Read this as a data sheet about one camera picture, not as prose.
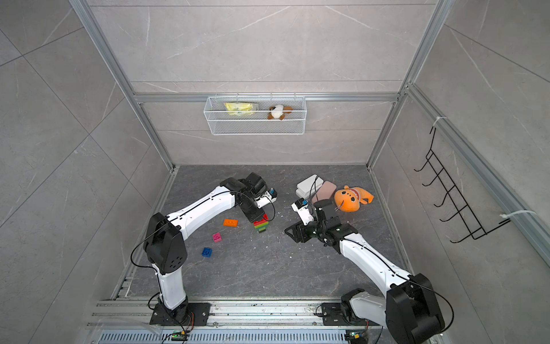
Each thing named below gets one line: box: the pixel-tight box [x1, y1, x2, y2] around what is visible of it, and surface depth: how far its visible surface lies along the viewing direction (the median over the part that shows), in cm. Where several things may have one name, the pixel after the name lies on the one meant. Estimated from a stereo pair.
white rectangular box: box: [295, 174, 325, 200], surface depth 109 cm
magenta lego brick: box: [211, 232, 223, 243], surface depth 92 cm
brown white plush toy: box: [267, 104, 294, 121], surface depth 89 cm
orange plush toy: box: [334, 184, 375, 213], surface depth 98 cm
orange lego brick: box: [222, 218, 239, 228], surface depth 98 cm
